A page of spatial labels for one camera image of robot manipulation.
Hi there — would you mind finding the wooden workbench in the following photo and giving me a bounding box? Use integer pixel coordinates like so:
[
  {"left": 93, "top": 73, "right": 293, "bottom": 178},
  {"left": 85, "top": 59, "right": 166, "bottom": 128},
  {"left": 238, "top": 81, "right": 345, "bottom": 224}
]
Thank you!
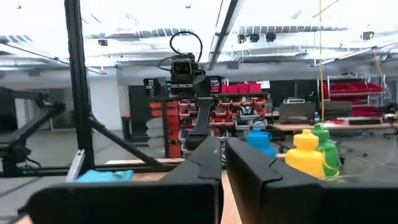
[{"left": 269, "top": 121, "right": 398, "bottom": 132}]

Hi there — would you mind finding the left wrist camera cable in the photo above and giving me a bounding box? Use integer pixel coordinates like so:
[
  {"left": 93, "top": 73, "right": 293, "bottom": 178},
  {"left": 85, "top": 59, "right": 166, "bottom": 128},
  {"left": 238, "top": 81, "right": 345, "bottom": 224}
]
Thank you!
[{"left": 158, "top": 30, "right": 204, "bottom": 72}]

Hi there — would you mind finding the silver frame bracket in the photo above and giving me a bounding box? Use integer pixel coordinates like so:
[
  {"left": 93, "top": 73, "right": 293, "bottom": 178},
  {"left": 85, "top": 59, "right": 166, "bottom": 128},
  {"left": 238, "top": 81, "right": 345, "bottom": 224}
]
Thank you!
[{"left": 66, "top": 149, "right": 86, "bottom": 183}]

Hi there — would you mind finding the black aluminium rig frame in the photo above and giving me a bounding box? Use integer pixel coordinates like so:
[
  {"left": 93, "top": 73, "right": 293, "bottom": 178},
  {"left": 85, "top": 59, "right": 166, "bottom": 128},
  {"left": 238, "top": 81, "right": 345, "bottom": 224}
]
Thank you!
[{"left": 0, "top": 0, "right": 187, "bottom": 179}]

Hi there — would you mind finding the yellow sports bottle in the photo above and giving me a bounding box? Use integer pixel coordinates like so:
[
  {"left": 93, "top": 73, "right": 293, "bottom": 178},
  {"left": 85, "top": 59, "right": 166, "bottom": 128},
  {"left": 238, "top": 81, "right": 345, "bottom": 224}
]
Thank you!
[{"left": 285, "top": 129, "right": 326, "bottom": 180}]

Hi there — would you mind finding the blue sports bottle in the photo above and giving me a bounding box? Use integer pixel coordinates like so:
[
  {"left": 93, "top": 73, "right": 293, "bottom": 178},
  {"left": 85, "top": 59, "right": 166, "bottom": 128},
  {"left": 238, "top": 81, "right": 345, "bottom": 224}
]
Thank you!
[{"left": 246, "top": 128, "right": 278, "bottom": 158}]

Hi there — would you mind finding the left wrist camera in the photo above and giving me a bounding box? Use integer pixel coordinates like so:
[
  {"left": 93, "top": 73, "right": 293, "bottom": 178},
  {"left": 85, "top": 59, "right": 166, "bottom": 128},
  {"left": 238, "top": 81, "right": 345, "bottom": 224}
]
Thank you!
[{"left": 170, "top": 53, "right": 200, "bottom": 85}]

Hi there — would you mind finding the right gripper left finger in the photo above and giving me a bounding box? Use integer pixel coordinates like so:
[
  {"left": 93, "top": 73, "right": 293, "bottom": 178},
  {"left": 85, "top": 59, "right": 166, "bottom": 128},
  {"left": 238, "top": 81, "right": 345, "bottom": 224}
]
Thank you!
[{"left": 27, "top": 136, "right": 223, "bottom": 224}]

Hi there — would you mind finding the black robot arm with camera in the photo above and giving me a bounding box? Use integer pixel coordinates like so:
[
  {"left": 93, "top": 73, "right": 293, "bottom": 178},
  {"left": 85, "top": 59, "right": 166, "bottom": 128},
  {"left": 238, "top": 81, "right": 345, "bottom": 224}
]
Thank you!
[{"left": 148, "top": 77, "right": 271, "bottom": 159}]

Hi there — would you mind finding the black equipment case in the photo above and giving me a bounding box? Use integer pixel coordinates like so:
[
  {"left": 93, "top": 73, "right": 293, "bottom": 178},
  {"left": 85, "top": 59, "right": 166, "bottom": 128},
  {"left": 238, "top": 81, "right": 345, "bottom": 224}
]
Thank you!
[{"left": 278, "top": 98, "right": 317, "bottom": 124}]

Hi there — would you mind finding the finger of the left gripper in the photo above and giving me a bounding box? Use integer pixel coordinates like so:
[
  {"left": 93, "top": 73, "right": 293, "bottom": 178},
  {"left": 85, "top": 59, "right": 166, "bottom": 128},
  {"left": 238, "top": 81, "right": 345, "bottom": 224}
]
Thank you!
[
  {"left": 209, "top": 75, "right": 223, "bottom": 95},
  {"left": 143, "top": 77, "right": 162, "bottom": 98}
]

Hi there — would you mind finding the green sports bottle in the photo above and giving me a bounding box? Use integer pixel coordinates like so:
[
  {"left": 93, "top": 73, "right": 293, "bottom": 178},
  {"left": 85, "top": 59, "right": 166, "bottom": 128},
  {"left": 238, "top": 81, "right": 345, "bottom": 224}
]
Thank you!
[{"left": 312, "top": 123, "right": 341, "bottom": 178}]

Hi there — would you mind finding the blue microfibre cloth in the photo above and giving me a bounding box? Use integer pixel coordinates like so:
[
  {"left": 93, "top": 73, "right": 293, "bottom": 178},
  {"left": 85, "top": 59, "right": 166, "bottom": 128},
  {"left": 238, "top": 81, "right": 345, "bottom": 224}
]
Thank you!
[{"left": 74, "top": 169, "right": 135, "bottom": 184}]

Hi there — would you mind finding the red shelf rack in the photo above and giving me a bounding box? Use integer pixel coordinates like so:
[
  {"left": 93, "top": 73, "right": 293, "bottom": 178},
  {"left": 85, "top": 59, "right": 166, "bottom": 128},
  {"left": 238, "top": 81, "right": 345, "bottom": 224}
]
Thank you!
[{"left": 320, "top": 74, "right": 388, "bottom": 125}]

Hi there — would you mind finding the yellow hanging cable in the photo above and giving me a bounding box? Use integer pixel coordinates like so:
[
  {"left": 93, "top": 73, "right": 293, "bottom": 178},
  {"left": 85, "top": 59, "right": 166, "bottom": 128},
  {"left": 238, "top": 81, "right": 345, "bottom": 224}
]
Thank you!
[{"left": 318, "top": 0, "right": 326, "bottom": 126}]

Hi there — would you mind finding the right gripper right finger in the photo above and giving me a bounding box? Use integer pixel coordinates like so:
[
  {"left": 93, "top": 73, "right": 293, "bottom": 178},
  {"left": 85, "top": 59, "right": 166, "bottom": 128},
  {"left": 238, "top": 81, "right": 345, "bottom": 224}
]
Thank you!
[{"left": 225, "top": 136, "right": 398, "bottom": 224}]

